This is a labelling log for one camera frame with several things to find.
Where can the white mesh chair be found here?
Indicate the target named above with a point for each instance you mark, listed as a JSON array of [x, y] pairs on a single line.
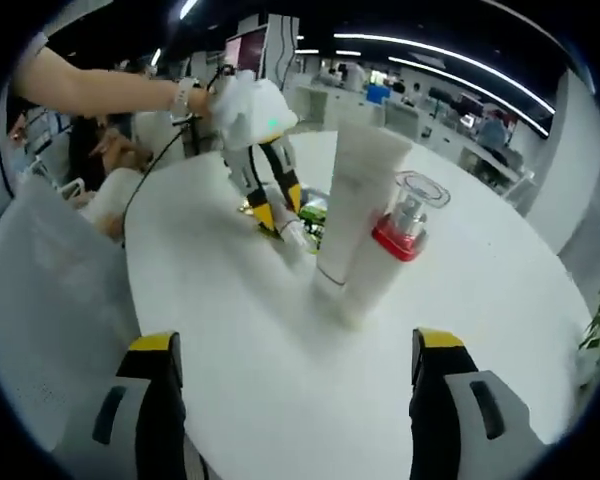
[[45, 275]]

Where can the green black skincare sachet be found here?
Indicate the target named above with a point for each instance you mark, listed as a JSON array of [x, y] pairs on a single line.
[[314, 215]]

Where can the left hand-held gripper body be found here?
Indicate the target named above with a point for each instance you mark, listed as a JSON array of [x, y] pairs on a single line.
[[250, 110]]

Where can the white wrist watch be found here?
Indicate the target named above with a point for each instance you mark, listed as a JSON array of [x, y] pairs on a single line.
[[182, 100]]

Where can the small white bottle red label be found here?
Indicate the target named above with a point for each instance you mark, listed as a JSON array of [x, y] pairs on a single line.
[[292, 230]]

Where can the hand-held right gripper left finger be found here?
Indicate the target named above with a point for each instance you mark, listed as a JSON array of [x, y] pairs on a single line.
[[155, 425]]

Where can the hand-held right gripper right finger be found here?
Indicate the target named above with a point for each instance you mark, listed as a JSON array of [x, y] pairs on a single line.
[[440, 425]]

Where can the blue storage bin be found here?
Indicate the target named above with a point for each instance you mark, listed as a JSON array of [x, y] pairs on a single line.
[[378, 94]]

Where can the white skincare tube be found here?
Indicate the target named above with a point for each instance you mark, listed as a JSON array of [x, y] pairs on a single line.
[[355, 200]]

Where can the white pump bottle red collar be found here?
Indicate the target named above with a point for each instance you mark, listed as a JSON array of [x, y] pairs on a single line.
[[400, 240]]

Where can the person's left hand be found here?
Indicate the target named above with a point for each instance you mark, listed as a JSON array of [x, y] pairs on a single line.
[[202, 102]]

